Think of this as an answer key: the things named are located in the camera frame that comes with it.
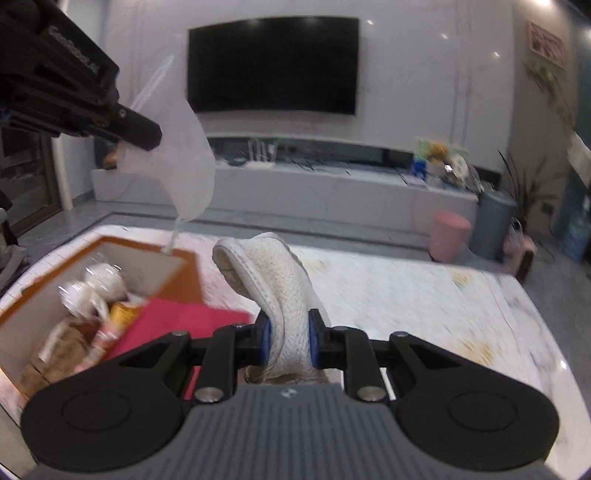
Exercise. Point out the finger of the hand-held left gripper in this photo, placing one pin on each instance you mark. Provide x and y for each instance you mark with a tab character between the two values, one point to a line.
138	131

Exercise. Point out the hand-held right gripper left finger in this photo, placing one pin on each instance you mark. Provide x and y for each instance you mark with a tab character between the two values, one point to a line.
264	344

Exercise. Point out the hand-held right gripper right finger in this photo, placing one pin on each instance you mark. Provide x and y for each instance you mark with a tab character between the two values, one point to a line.
315	344

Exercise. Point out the translucent white bag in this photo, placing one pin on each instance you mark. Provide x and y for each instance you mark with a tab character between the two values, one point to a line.
184	161

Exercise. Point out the white knitted shoe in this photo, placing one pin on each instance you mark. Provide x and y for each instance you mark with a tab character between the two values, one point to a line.
277	281

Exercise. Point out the red clear-sided storage box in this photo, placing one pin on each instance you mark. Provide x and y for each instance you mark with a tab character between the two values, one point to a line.
184	323

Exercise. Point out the orange cardboard box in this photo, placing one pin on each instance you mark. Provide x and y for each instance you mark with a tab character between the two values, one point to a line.
178	281

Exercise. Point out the yellow packet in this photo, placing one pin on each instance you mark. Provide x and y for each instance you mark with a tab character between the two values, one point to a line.
122	318

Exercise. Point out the crinkled clear plastic bag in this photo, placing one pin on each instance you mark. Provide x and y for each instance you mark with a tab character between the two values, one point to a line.
99	279

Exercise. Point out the brown plush toy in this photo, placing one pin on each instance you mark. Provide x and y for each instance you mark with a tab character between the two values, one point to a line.
64	350

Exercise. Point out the brown round object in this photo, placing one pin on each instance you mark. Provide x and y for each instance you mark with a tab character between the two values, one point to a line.
111	159

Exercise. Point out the white router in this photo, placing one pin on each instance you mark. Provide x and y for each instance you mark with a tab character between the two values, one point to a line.
261	154

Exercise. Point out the white marble tv cabinet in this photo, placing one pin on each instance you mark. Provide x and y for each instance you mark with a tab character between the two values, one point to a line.
300	194

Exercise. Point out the pink trash bin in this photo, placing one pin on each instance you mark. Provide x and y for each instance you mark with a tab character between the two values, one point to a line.
450	237

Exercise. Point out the grey trash bin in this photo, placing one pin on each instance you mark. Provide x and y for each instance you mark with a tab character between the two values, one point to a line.
493	226

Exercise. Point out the small pink heater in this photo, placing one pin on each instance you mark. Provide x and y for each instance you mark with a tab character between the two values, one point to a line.
524	258

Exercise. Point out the white round ornament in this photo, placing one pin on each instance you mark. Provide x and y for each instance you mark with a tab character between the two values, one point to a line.
459	168

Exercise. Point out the long-leaf potted plant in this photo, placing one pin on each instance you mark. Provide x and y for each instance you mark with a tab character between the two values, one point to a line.
526	189

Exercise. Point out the blue water bottle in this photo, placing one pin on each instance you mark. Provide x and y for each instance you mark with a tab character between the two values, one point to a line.
577	233

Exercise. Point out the white hanging cloth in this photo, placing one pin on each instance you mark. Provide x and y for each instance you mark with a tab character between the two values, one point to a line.
581	154

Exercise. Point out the hanging vine plant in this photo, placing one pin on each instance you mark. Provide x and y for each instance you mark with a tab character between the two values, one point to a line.
547	81

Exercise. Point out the black wall television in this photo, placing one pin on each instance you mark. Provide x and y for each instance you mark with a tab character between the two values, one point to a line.
272	64

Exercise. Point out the framed wall picture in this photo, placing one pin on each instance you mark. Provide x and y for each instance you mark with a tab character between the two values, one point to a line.
547	44

